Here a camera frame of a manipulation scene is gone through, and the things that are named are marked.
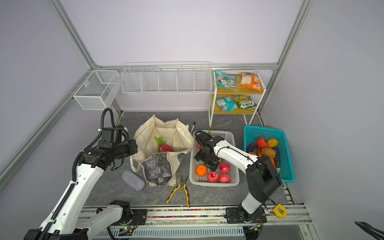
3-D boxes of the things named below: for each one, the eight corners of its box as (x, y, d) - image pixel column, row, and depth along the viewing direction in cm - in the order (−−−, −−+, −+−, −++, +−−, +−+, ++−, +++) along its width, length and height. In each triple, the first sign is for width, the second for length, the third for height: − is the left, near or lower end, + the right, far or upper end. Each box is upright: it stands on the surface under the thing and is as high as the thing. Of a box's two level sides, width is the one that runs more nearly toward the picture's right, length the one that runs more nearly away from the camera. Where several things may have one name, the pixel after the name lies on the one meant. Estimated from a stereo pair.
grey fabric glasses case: (119, 180, 88) (117, 178, 85) (127, 170, 92) (125, 168, 89) (140, 193, 83) (138, 191, 81) (148, 182, 87) (146, 180, 84)
